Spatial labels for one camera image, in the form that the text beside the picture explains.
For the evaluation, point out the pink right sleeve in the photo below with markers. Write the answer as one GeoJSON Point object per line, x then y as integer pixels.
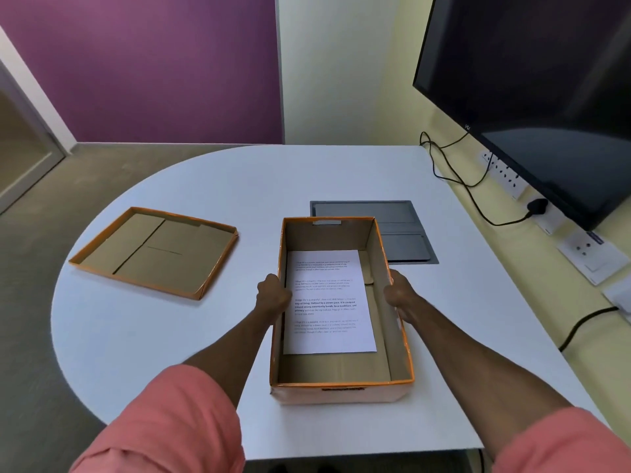
{"type": "Point", "coordinates": [562, 445]}

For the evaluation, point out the glass door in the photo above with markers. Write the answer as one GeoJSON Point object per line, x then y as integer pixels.
{"type": "Point", "coordinates": [22, 142]}

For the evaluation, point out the person's right thumb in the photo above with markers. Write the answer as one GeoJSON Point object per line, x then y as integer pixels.
{"type": "Point", "coordinates": [393, 292]}

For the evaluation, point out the person's left forearm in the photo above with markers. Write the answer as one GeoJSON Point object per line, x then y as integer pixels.
{"type": "Point", "coordinates": [231, 349]}

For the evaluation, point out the person's right hand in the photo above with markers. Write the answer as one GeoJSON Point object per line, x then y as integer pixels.
{"type": "Point", "coordinates": [402, 295]}

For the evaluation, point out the pink left sleeve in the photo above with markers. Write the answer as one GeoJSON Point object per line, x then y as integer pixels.
{"type": "Point", "coordinates": [162, 423]}

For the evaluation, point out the person's left hand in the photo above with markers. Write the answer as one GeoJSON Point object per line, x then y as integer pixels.
{"type": "Point", "coordinates": [272, 295]}

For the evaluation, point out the orange cardboard box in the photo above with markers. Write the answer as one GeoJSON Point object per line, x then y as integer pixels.
{"type": "Point", "coordinates": [340, 310]}

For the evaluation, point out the person's left thumb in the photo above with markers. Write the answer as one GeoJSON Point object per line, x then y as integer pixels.
{"type": "Point", "coordinates": [283, 292]}

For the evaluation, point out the orange cardboard box lid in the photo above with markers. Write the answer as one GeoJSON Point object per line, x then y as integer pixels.
{"type": "Point", "coordinates": [154, 252]}

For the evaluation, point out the black power plug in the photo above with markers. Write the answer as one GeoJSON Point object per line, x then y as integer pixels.
{"type": "Point", "coordinates": [537, 207]}

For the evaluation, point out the pink sleeve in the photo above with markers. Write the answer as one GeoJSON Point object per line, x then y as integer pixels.
{"type": "Point", "coordinates": [162, 423]}
{"type": "Point", "coordinates": [562, 445]}

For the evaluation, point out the white wall socket strip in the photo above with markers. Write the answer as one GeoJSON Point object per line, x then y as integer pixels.
{"type": "Point", "coordinates": [522, 187]}

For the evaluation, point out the black monitor screen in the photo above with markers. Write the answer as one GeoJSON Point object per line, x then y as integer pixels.
{"type": "Point", "coordinates": [537, 93]}

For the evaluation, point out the person's right forearm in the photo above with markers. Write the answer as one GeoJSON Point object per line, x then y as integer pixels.
{"type": "Point", "coordinates": [473, 369]}

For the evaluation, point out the white wall socket plate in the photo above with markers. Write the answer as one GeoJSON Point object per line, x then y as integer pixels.
{"type": "Point", "coordinates": [591, 253]}

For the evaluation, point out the white printed paper sheet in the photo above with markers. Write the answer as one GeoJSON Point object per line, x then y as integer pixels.
{"type": "Point", "coordinates": [329, 302]}

